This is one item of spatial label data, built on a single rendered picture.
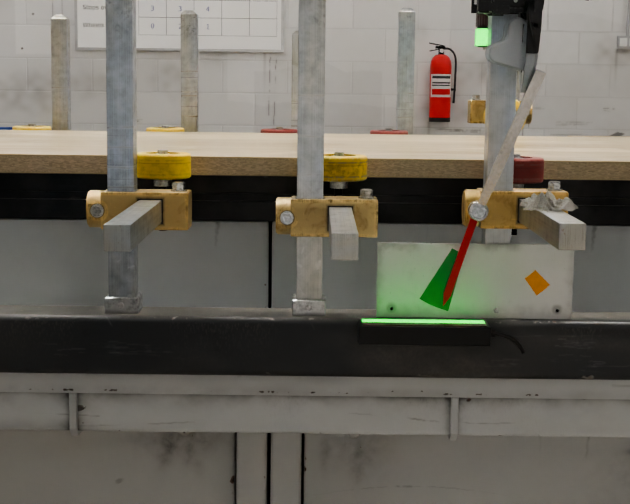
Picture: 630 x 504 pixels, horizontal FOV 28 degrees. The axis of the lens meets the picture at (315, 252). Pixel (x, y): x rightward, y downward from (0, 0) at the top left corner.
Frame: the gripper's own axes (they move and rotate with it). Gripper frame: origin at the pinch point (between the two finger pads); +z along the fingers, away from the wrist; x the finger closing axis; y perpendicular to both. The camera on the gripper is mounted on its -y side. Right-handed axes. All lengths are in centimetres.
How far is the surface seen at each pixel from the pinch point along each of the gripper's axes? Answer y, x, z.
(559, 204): -2.7, 8.4, 14.5
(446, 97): -65, -705, 18
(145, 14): 142, -717, -36
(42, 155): 66, -23, 12
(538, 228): 0.0, 10.1, 17.2
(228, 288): 40, -27, 32
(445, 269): 9.4, -4.7, 24.7
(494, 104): 3.5, -5.6, 3.0
